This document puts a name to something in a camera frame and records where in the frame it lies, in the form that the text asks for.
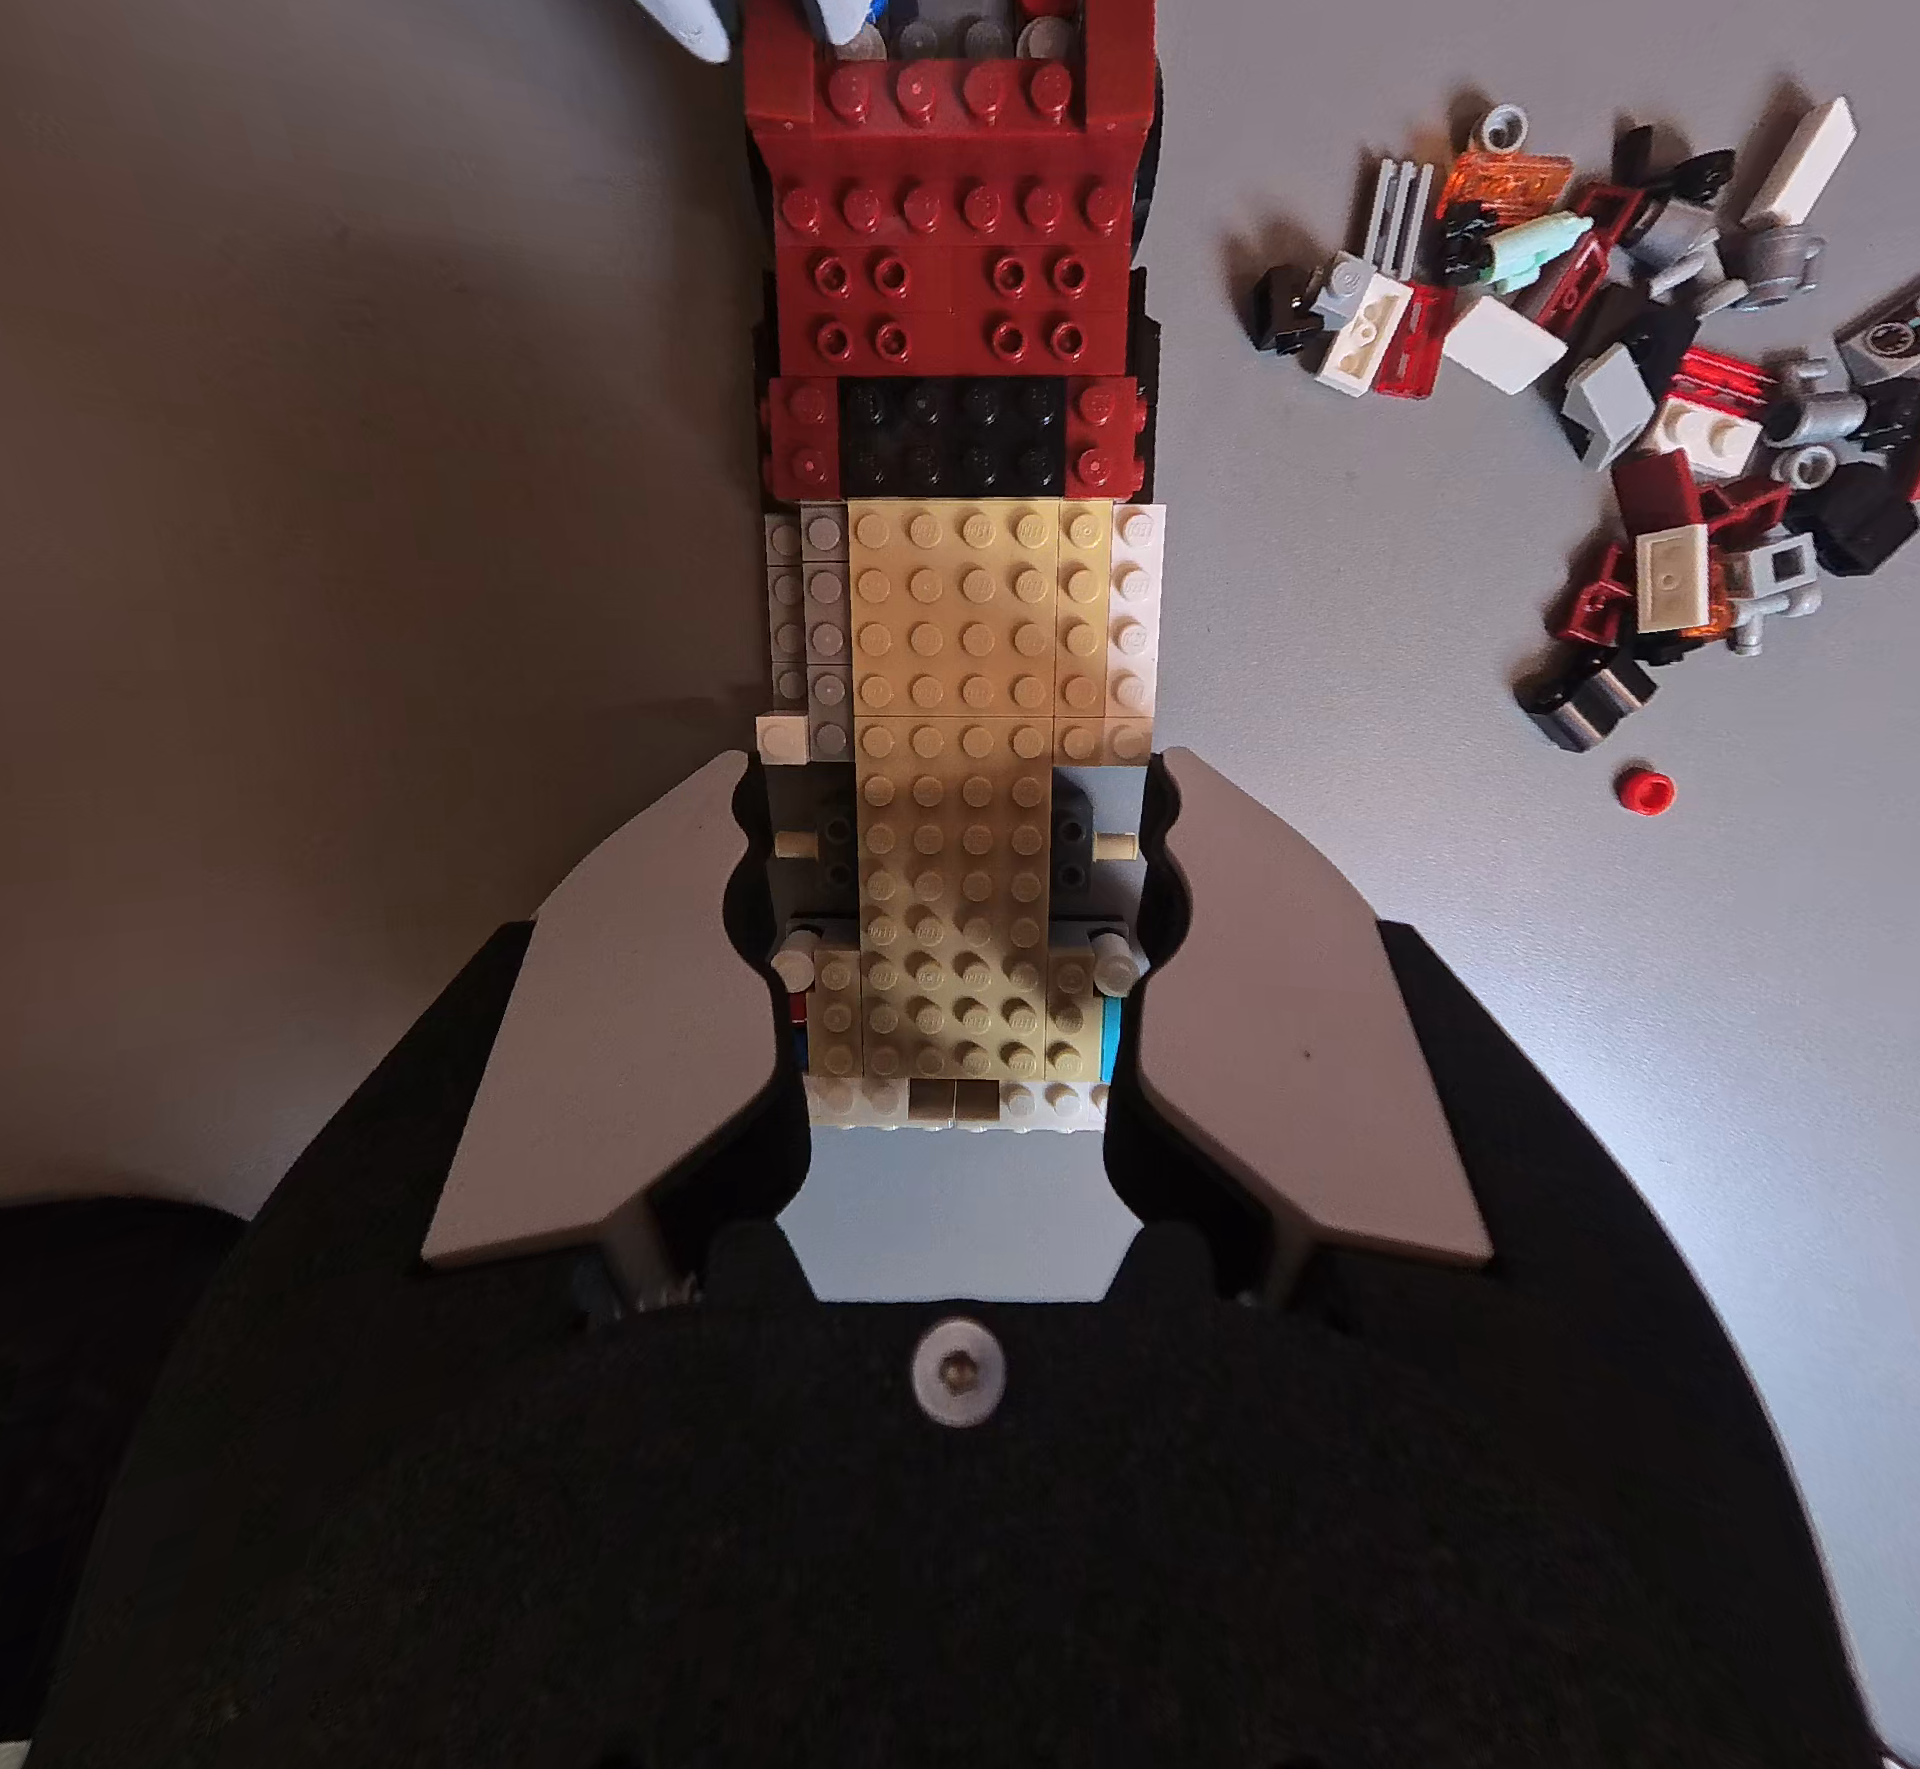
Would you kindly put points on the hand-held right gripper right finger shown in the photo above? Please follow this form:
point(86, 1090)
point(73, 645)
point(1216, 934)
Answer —
point(1289, 1050)

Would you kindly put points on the toy brick model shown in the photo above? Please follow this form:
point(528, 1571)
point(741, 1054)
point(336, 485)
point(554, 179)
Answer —
point(962, 492)

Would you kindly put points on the heap of toy bricks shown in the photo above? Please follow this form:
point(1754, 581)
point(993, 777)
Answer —
point(1606, 436)

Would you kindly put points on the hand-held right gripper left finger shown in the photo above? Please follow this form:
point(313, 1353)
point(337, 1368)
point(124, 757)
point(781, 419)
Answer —
point(603, 1036)

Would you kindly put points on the small red round toy stud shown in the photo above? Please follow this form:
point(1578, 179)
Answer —
point(1646, 790)

